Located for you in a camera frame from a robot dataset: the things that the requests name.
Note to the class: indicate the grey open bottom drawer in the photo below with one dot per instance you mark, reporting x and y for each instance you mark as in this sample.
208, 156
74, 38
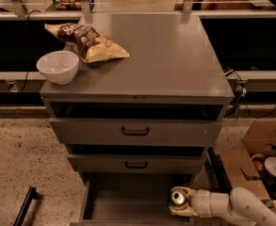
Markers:
130, 199

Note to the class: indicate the grey top drawer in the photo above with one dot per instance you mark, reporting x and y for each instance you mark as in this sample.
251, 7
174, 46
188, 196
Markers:
135, 132

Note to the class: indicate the black bar on floor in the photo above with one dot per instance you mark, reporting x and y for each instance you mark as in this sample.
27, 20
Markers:
31, 195

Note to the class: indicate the red apple in box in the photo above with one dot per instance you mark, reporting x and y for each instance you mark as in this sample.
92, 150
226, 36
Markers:
258, 165

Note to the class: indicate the brown cardboard box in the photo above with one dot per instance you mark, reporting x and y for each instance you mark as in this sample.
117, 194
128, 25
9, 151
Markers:
239, 168

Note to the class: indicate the green soda can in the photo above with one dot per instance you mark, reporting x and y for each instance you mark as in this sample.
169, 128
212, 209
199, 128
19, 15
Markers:
178, 197

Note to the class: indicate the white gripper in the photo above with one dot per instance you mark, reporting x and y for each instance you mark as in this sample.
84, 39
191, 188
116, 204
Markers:
201, 201

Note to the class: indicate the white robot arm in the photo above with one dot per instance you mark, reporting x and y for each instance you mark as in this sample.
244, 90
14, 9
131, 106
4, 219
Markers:
240, 207

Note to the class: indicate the grey middle drawer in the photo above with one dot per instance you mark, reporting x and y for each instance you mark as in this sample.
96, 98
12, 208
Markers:
134, 164

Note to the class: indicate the grey metal drawer cabinet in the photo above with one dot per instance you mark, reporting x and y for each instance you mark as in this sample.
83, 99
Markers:
172, 74

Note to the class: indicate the brown chip bag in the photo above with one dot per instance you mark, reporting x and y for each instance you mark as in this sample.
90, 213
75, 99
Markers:
91, 44

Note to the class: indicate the white ceramic bowl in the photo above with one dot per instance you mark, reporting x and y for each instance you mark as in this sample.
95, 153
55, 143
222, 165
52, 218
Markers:
59, 67

